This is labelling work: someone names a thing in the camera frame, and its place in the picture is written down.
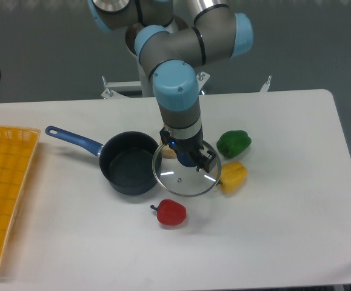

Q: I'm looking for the green bell pepper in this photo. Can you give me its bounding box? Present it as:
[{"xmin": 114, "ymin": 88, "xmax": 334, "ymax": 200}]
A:
[{"xmin": 216, "ymin": 130, "xmax": 252, "ymax": 159}]

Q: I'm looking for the dark saucepan blue handle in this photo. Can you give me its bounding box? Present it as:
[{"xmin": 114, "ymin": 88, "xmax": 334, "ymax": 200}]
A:
[{"xmin": 45, "ymin": 125, "xmax": 159, "ymax": 196}]

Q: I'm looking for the glass lid blue knob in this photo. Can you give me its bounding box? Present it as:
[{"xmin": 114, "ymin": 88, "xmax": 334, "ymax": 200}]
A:
[{"xmin": 152, "ymin": 141, "xmax": 222, "ymax": 197}]

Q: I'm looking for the yellow woven tray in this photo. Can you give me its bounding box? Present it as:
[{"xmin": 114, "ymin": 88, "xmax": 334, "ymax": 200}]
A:
[{"xmin": 0, "ymin": 125, "xmax": 41, "ymax": 265}]

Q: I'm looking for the beige bread loaf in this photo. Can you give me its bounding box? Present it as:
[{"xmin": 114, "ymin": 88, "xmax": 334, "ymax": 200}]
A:
[{"xmin": 161, "ymin": 145, "xmax": 177, "ymax": 159}]

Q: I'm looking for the red bell pepper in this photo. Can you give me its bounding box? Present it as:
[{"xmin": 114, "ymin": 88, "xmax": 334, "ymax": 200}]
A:
[{"xmin": 150, "ymin": 199, "xmax": 187, "ymax": 226}]

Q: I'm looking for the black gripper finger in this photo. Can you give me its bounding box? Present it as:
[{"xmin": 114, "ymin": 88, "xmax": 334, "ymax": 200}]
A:
[
  {"xmin": 190, "ymin": 150, "xmax": 215, "ymax": 173},
  {"xmin": 159, "ymin": 127, "xmax": 170, "ymax": 145}
]

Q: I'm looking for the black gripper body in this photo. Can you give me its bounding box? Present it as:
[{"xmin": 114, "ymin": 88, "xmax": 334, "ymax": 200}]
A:
[{"xmin": 168, "ymin": 129, "xmax": 203, "ymax": 153}]

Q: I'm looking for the yellow bell pepper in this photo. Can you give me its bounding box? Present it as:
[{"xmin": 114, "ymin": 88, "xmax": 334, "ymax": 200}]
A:
[{"xmin": 218, "ymin": 161, "xmax": 248, "ymax": 194}]

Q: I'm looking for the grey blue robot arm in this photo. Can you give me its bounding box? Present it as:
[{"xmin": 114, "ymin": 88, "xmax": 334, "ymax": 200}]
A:
[{"xmin": 89, "ymin": 1, "xmax": 253, "ymax": 172}]

